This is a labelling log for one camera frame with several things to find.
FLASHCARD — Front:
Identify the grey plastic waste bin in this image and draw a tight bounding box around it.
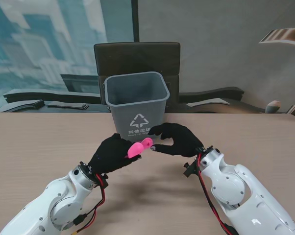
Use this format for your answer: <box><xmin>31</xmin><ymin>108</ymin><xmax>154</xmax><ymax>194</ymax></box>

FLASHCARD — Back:
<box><xmin>103</xmin><ymin>71</ymin><xmax>171</xmax><ymax>142</ymax></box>

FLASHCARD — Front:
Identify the white paper sheet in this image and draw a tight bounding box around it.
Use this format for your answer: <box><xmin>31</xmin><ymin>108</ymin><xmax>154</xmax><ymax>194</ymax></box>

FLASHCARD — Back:
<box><xmin>186</xmin><ymin>97</ymin><xmax>230</xmax><ymax>108</ymax></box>

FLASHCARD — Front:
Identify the black curved desk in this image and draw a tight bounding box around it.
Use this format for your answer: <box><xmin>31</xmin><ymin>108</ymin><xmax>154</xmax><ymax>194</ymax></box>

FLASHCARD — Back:
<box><xmin>0</xmin><ymin>87</ymin><xmax>267</xmax><ymax>114</ymax></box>

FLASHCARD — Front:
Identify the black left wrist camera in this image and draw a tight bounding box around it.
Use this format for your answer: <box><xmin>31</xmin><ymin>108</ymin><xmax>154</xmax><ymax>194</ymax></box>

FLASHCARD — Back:
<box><xmin>98</xmin><ymin>173</ymin><xmax>109</xmax><ymax>188</ymax></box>

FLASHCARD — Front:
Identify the black office chair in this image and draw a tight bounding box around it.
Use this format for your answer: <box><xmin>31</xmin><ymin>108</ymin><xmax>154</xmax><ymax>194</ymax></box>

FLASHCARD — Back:
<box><xmin>93</xmin><ymin>42</ymin><xmax>181</xmax><ymax>112</ymax></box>

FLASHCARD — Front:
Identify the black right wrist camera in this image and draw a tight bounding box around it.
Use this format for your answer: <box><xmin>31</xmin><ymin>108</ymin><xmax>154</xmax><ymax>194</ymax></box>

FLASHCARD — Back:
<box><xmin>183</xmin><ymin>162</ymin><xmax>199</xmax><ymax>178</ymax></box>

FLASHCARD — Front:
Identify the pink lint roller handle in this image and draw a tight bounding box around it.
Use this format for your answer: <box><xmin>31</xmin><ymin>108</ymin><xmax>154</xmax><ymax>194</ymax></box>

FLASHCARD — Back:
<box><xmin>126</xmin><ymin>137</ymin><xmax>153</xmax><ymax>159</ymax></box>

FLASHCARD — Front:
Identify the red black right arm cable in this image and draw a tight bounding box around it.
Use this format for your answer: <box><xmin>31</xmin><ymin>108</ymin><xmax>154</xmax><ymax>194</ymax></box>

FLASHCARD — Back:
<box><xmin>197</xmin><ymin>156</ymin><xmax>236</xmax><ymax>235</ymax></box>

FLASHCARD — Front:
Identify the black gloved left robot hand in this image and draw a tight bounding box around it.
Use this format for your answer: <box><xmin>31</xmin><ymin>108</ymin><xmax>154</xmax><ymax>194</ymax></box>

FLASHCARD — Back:
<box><xmin>88</xmin><ymin>133</ymin><xmax>143</xmax><ymax>176</ymax></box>

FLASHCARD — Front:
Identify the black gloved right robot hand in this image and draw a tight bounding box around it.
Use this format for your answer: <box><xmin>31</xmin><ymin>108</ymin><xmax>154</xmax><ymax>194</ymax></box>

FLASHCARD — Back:
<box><xmin>147</xmin><ymin>122</ymin><xmax>204</xmax><ymax>158</ymax></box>

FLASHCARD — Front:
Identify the brown curved wooden board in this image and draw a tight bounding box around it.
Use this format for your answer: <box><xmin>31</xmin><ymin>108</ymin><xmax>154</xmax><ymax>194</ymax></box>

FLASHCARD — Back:
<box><xmin>258</xmin><ymin>28</ymin><xmax>295</xmax><ymax>47</ymax></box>

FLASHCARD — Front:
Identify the dark paper stack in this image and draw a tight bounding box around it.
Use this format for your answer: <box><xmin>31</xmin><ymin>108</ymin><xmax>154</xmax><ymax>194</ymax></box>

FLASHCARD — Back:
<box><xmin>47</xmin><ymin>102</ymin><xmax>90</xmax><ymax>110</ymax></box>

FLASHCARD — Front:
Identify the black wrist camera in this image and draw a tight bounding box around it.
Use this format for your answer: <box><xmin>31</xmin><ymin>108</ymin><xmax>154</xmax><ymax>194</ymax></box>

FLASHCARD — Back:
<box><xmin>183</xmin><ymin>162</ymin><xmax>199</xmax><ymax>178</ymax></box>
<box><xmin>98</xmin><ymin>173</ymin><xmax>109</xmax><ymax>188</ymax></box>

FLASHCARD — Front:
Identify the black window post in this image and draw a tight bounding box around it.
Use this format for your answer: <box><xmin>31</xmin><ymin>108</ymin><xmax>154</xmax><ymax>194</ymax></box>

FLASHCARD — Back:
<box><xmin>131</xmin><ymin>0</ymin><xmax>140</xmax><ymax>43</ymax></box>

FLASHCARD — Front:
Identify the small black desk object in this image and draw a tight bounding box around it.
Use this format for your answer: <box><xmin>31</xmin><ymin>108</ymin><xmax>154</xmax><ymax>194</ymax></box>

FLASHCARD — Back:
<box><xmin>31</xmin><ymin>99</ymin><xmax>45</xmax><ymax>109</ymax></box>

